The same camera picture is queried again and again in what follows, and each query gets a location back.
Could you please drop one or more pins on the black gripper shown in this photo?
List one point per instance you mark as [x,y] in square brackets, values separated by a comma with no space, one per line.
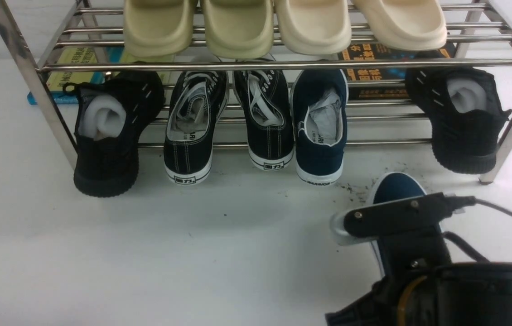
[406,294]

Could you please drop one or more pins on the navy slip-on shoe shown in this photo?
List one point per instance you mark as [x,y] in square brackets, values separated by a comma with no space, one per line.
[394,186]
[318,100]

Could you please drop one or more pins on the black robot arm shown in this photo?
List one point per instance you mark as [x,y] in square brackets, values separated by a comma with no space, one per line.
[472,294]

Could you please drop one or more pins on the stainless steel shoe rack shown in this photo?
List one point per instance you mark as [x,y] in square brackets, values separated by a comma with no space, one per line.
[78,46]

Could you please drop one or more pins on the black knit sneaker right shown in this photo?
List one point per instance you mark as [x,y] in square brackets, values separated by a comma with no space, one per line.
[465,113]

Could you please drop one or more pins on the black knit sneaker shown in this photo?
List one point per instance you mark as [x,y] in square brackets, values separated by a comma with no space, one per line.
[111,118]
[465,113]

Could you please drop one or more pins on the black canvas sneaker right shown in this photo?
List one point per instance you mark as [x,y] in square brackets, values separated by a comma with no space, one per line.
[264,97]

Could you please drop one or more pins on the black canvas sneaker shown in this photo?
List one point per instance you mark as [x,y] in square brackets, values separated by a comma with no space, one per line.
[196,105]
[264,97]

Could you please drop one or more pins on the black orange book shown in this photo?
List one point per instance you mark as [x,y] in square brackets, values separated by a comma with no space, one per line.
[372,83]

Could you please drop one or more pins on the black canvas sneaker left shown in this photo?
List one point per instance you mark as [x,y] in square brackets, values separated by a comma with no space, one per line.
[196,105]

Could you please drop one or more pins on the cream slipper right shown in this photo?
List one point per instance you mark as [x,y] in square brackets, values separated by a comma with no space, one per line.
[415,25]

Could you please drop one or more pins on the cream slipper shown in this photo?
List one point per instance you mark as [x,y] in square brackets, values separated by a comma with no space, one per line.
[415,25]
[314,27]

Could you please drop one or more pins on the cream slipper left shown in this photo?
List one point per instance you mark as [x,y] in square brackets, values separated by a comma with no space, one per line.
[314,27]

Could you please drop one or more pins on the olive green slipper right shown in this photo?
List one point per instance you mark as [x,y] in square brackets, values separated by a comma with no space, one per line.
[238,29]

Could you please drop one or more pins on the olive green slipper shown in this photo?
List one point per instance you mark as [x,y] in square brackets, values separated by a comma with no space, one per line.
[238,29]
[157,27]

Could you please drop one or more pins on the black knit sneaker left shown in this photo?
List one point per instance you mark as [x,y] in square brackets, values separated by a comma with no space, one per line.
[111,118]

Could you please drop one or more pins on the olive green slipper left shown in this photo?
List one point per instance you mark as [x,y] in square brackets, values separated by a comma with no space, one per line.
[157,27]

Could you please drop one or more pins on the yellow green book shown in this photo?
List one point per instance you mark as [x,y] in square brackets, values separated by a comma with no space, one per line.
[57,80]

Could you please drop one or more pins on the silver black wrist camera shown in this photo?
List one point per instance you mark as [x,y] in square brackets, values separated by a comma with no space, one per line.
[399,217]

